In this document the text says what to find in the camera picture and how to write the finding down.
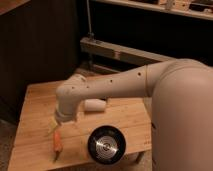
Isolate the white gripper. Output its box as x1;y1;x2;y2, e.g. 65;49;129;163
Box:
46;109;77;136

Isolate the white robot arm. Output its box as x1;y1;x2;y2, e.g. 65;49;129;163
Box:
53;59;213;171

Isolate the black ceramic bowl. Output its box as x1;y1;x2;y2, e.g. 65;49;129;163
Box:
87;125;126;165

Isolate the wooden table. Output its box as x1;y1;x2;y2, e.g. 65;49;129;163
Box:
8;81;151;171

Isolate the white cup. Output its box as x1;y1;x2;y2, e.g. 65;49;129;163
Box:
84;99;106;112

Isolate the vertical metal pole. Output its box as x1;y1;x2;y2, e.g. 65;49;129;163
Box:
86;0;94;41

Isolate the wooden shelf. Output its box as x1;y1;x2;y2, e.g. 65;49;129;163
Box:
93;0;213;21

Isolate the grey metal rail bench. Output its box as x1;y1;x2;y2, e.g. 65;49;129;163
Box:
80;37;173;66

